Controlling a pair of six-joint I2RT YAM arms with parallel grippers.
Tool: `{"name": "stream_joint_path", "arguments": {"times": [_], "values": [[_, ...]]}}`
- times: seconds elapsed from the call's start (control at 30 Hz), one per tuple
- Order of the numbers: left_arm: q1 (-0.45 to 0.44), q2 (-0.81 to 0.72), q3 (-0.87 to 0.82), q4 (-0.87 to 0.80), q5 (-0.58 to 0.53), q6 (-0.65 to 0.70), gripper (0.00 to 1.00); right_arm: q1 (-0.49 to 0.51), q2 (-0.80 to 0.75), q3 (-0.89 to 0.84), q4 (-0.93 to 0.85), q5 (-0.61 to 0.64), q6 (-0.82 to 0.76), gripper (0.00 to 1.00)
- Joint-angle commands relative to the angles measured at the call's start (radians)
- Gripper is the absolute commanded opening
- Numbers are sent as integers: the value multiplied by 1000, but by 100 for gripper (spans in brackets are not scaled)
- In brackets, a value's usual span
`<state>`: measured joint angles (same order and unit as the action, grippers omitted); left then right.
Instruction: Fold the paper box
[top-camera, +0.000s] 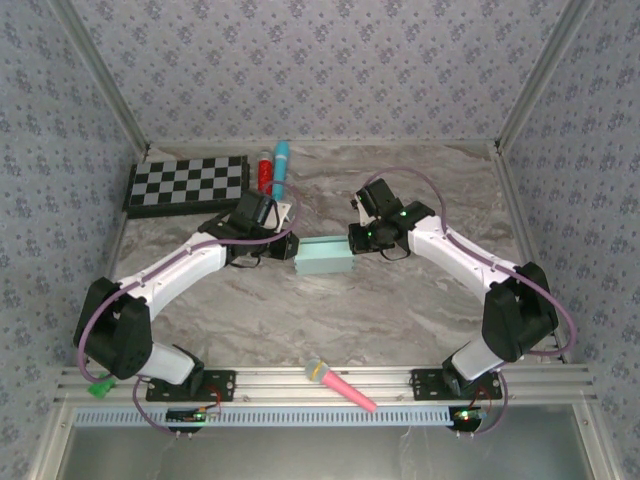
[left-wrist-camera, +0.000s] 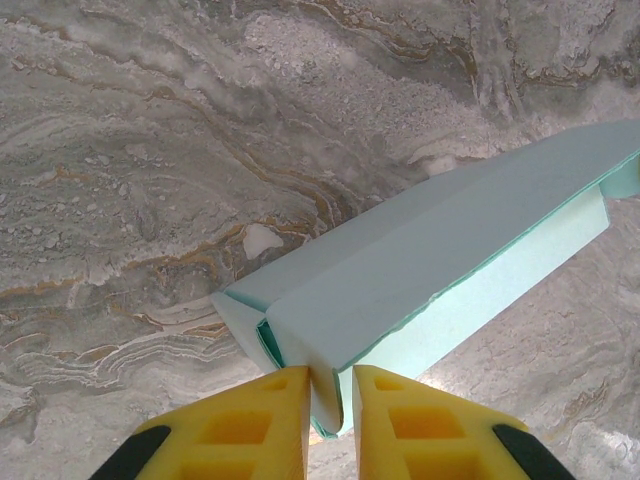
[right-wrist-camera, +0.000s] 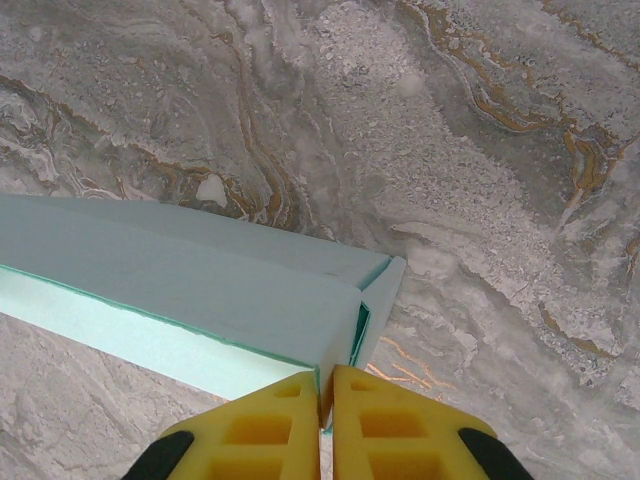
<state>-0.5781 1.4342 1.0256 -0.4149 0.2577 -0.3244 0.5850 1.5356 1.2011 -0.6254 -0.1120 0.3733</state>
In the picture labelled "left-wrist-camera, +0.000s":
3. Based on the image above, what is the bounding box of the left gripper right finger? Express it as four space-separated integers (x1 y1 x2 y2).
352 363 576 480

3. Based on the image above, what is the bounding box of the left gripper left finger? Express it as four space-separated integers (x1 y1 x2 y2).
87 364 312 480

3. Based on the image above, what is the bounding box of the light blue paper box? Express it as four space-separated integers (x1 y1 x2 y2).
209 118 640 441

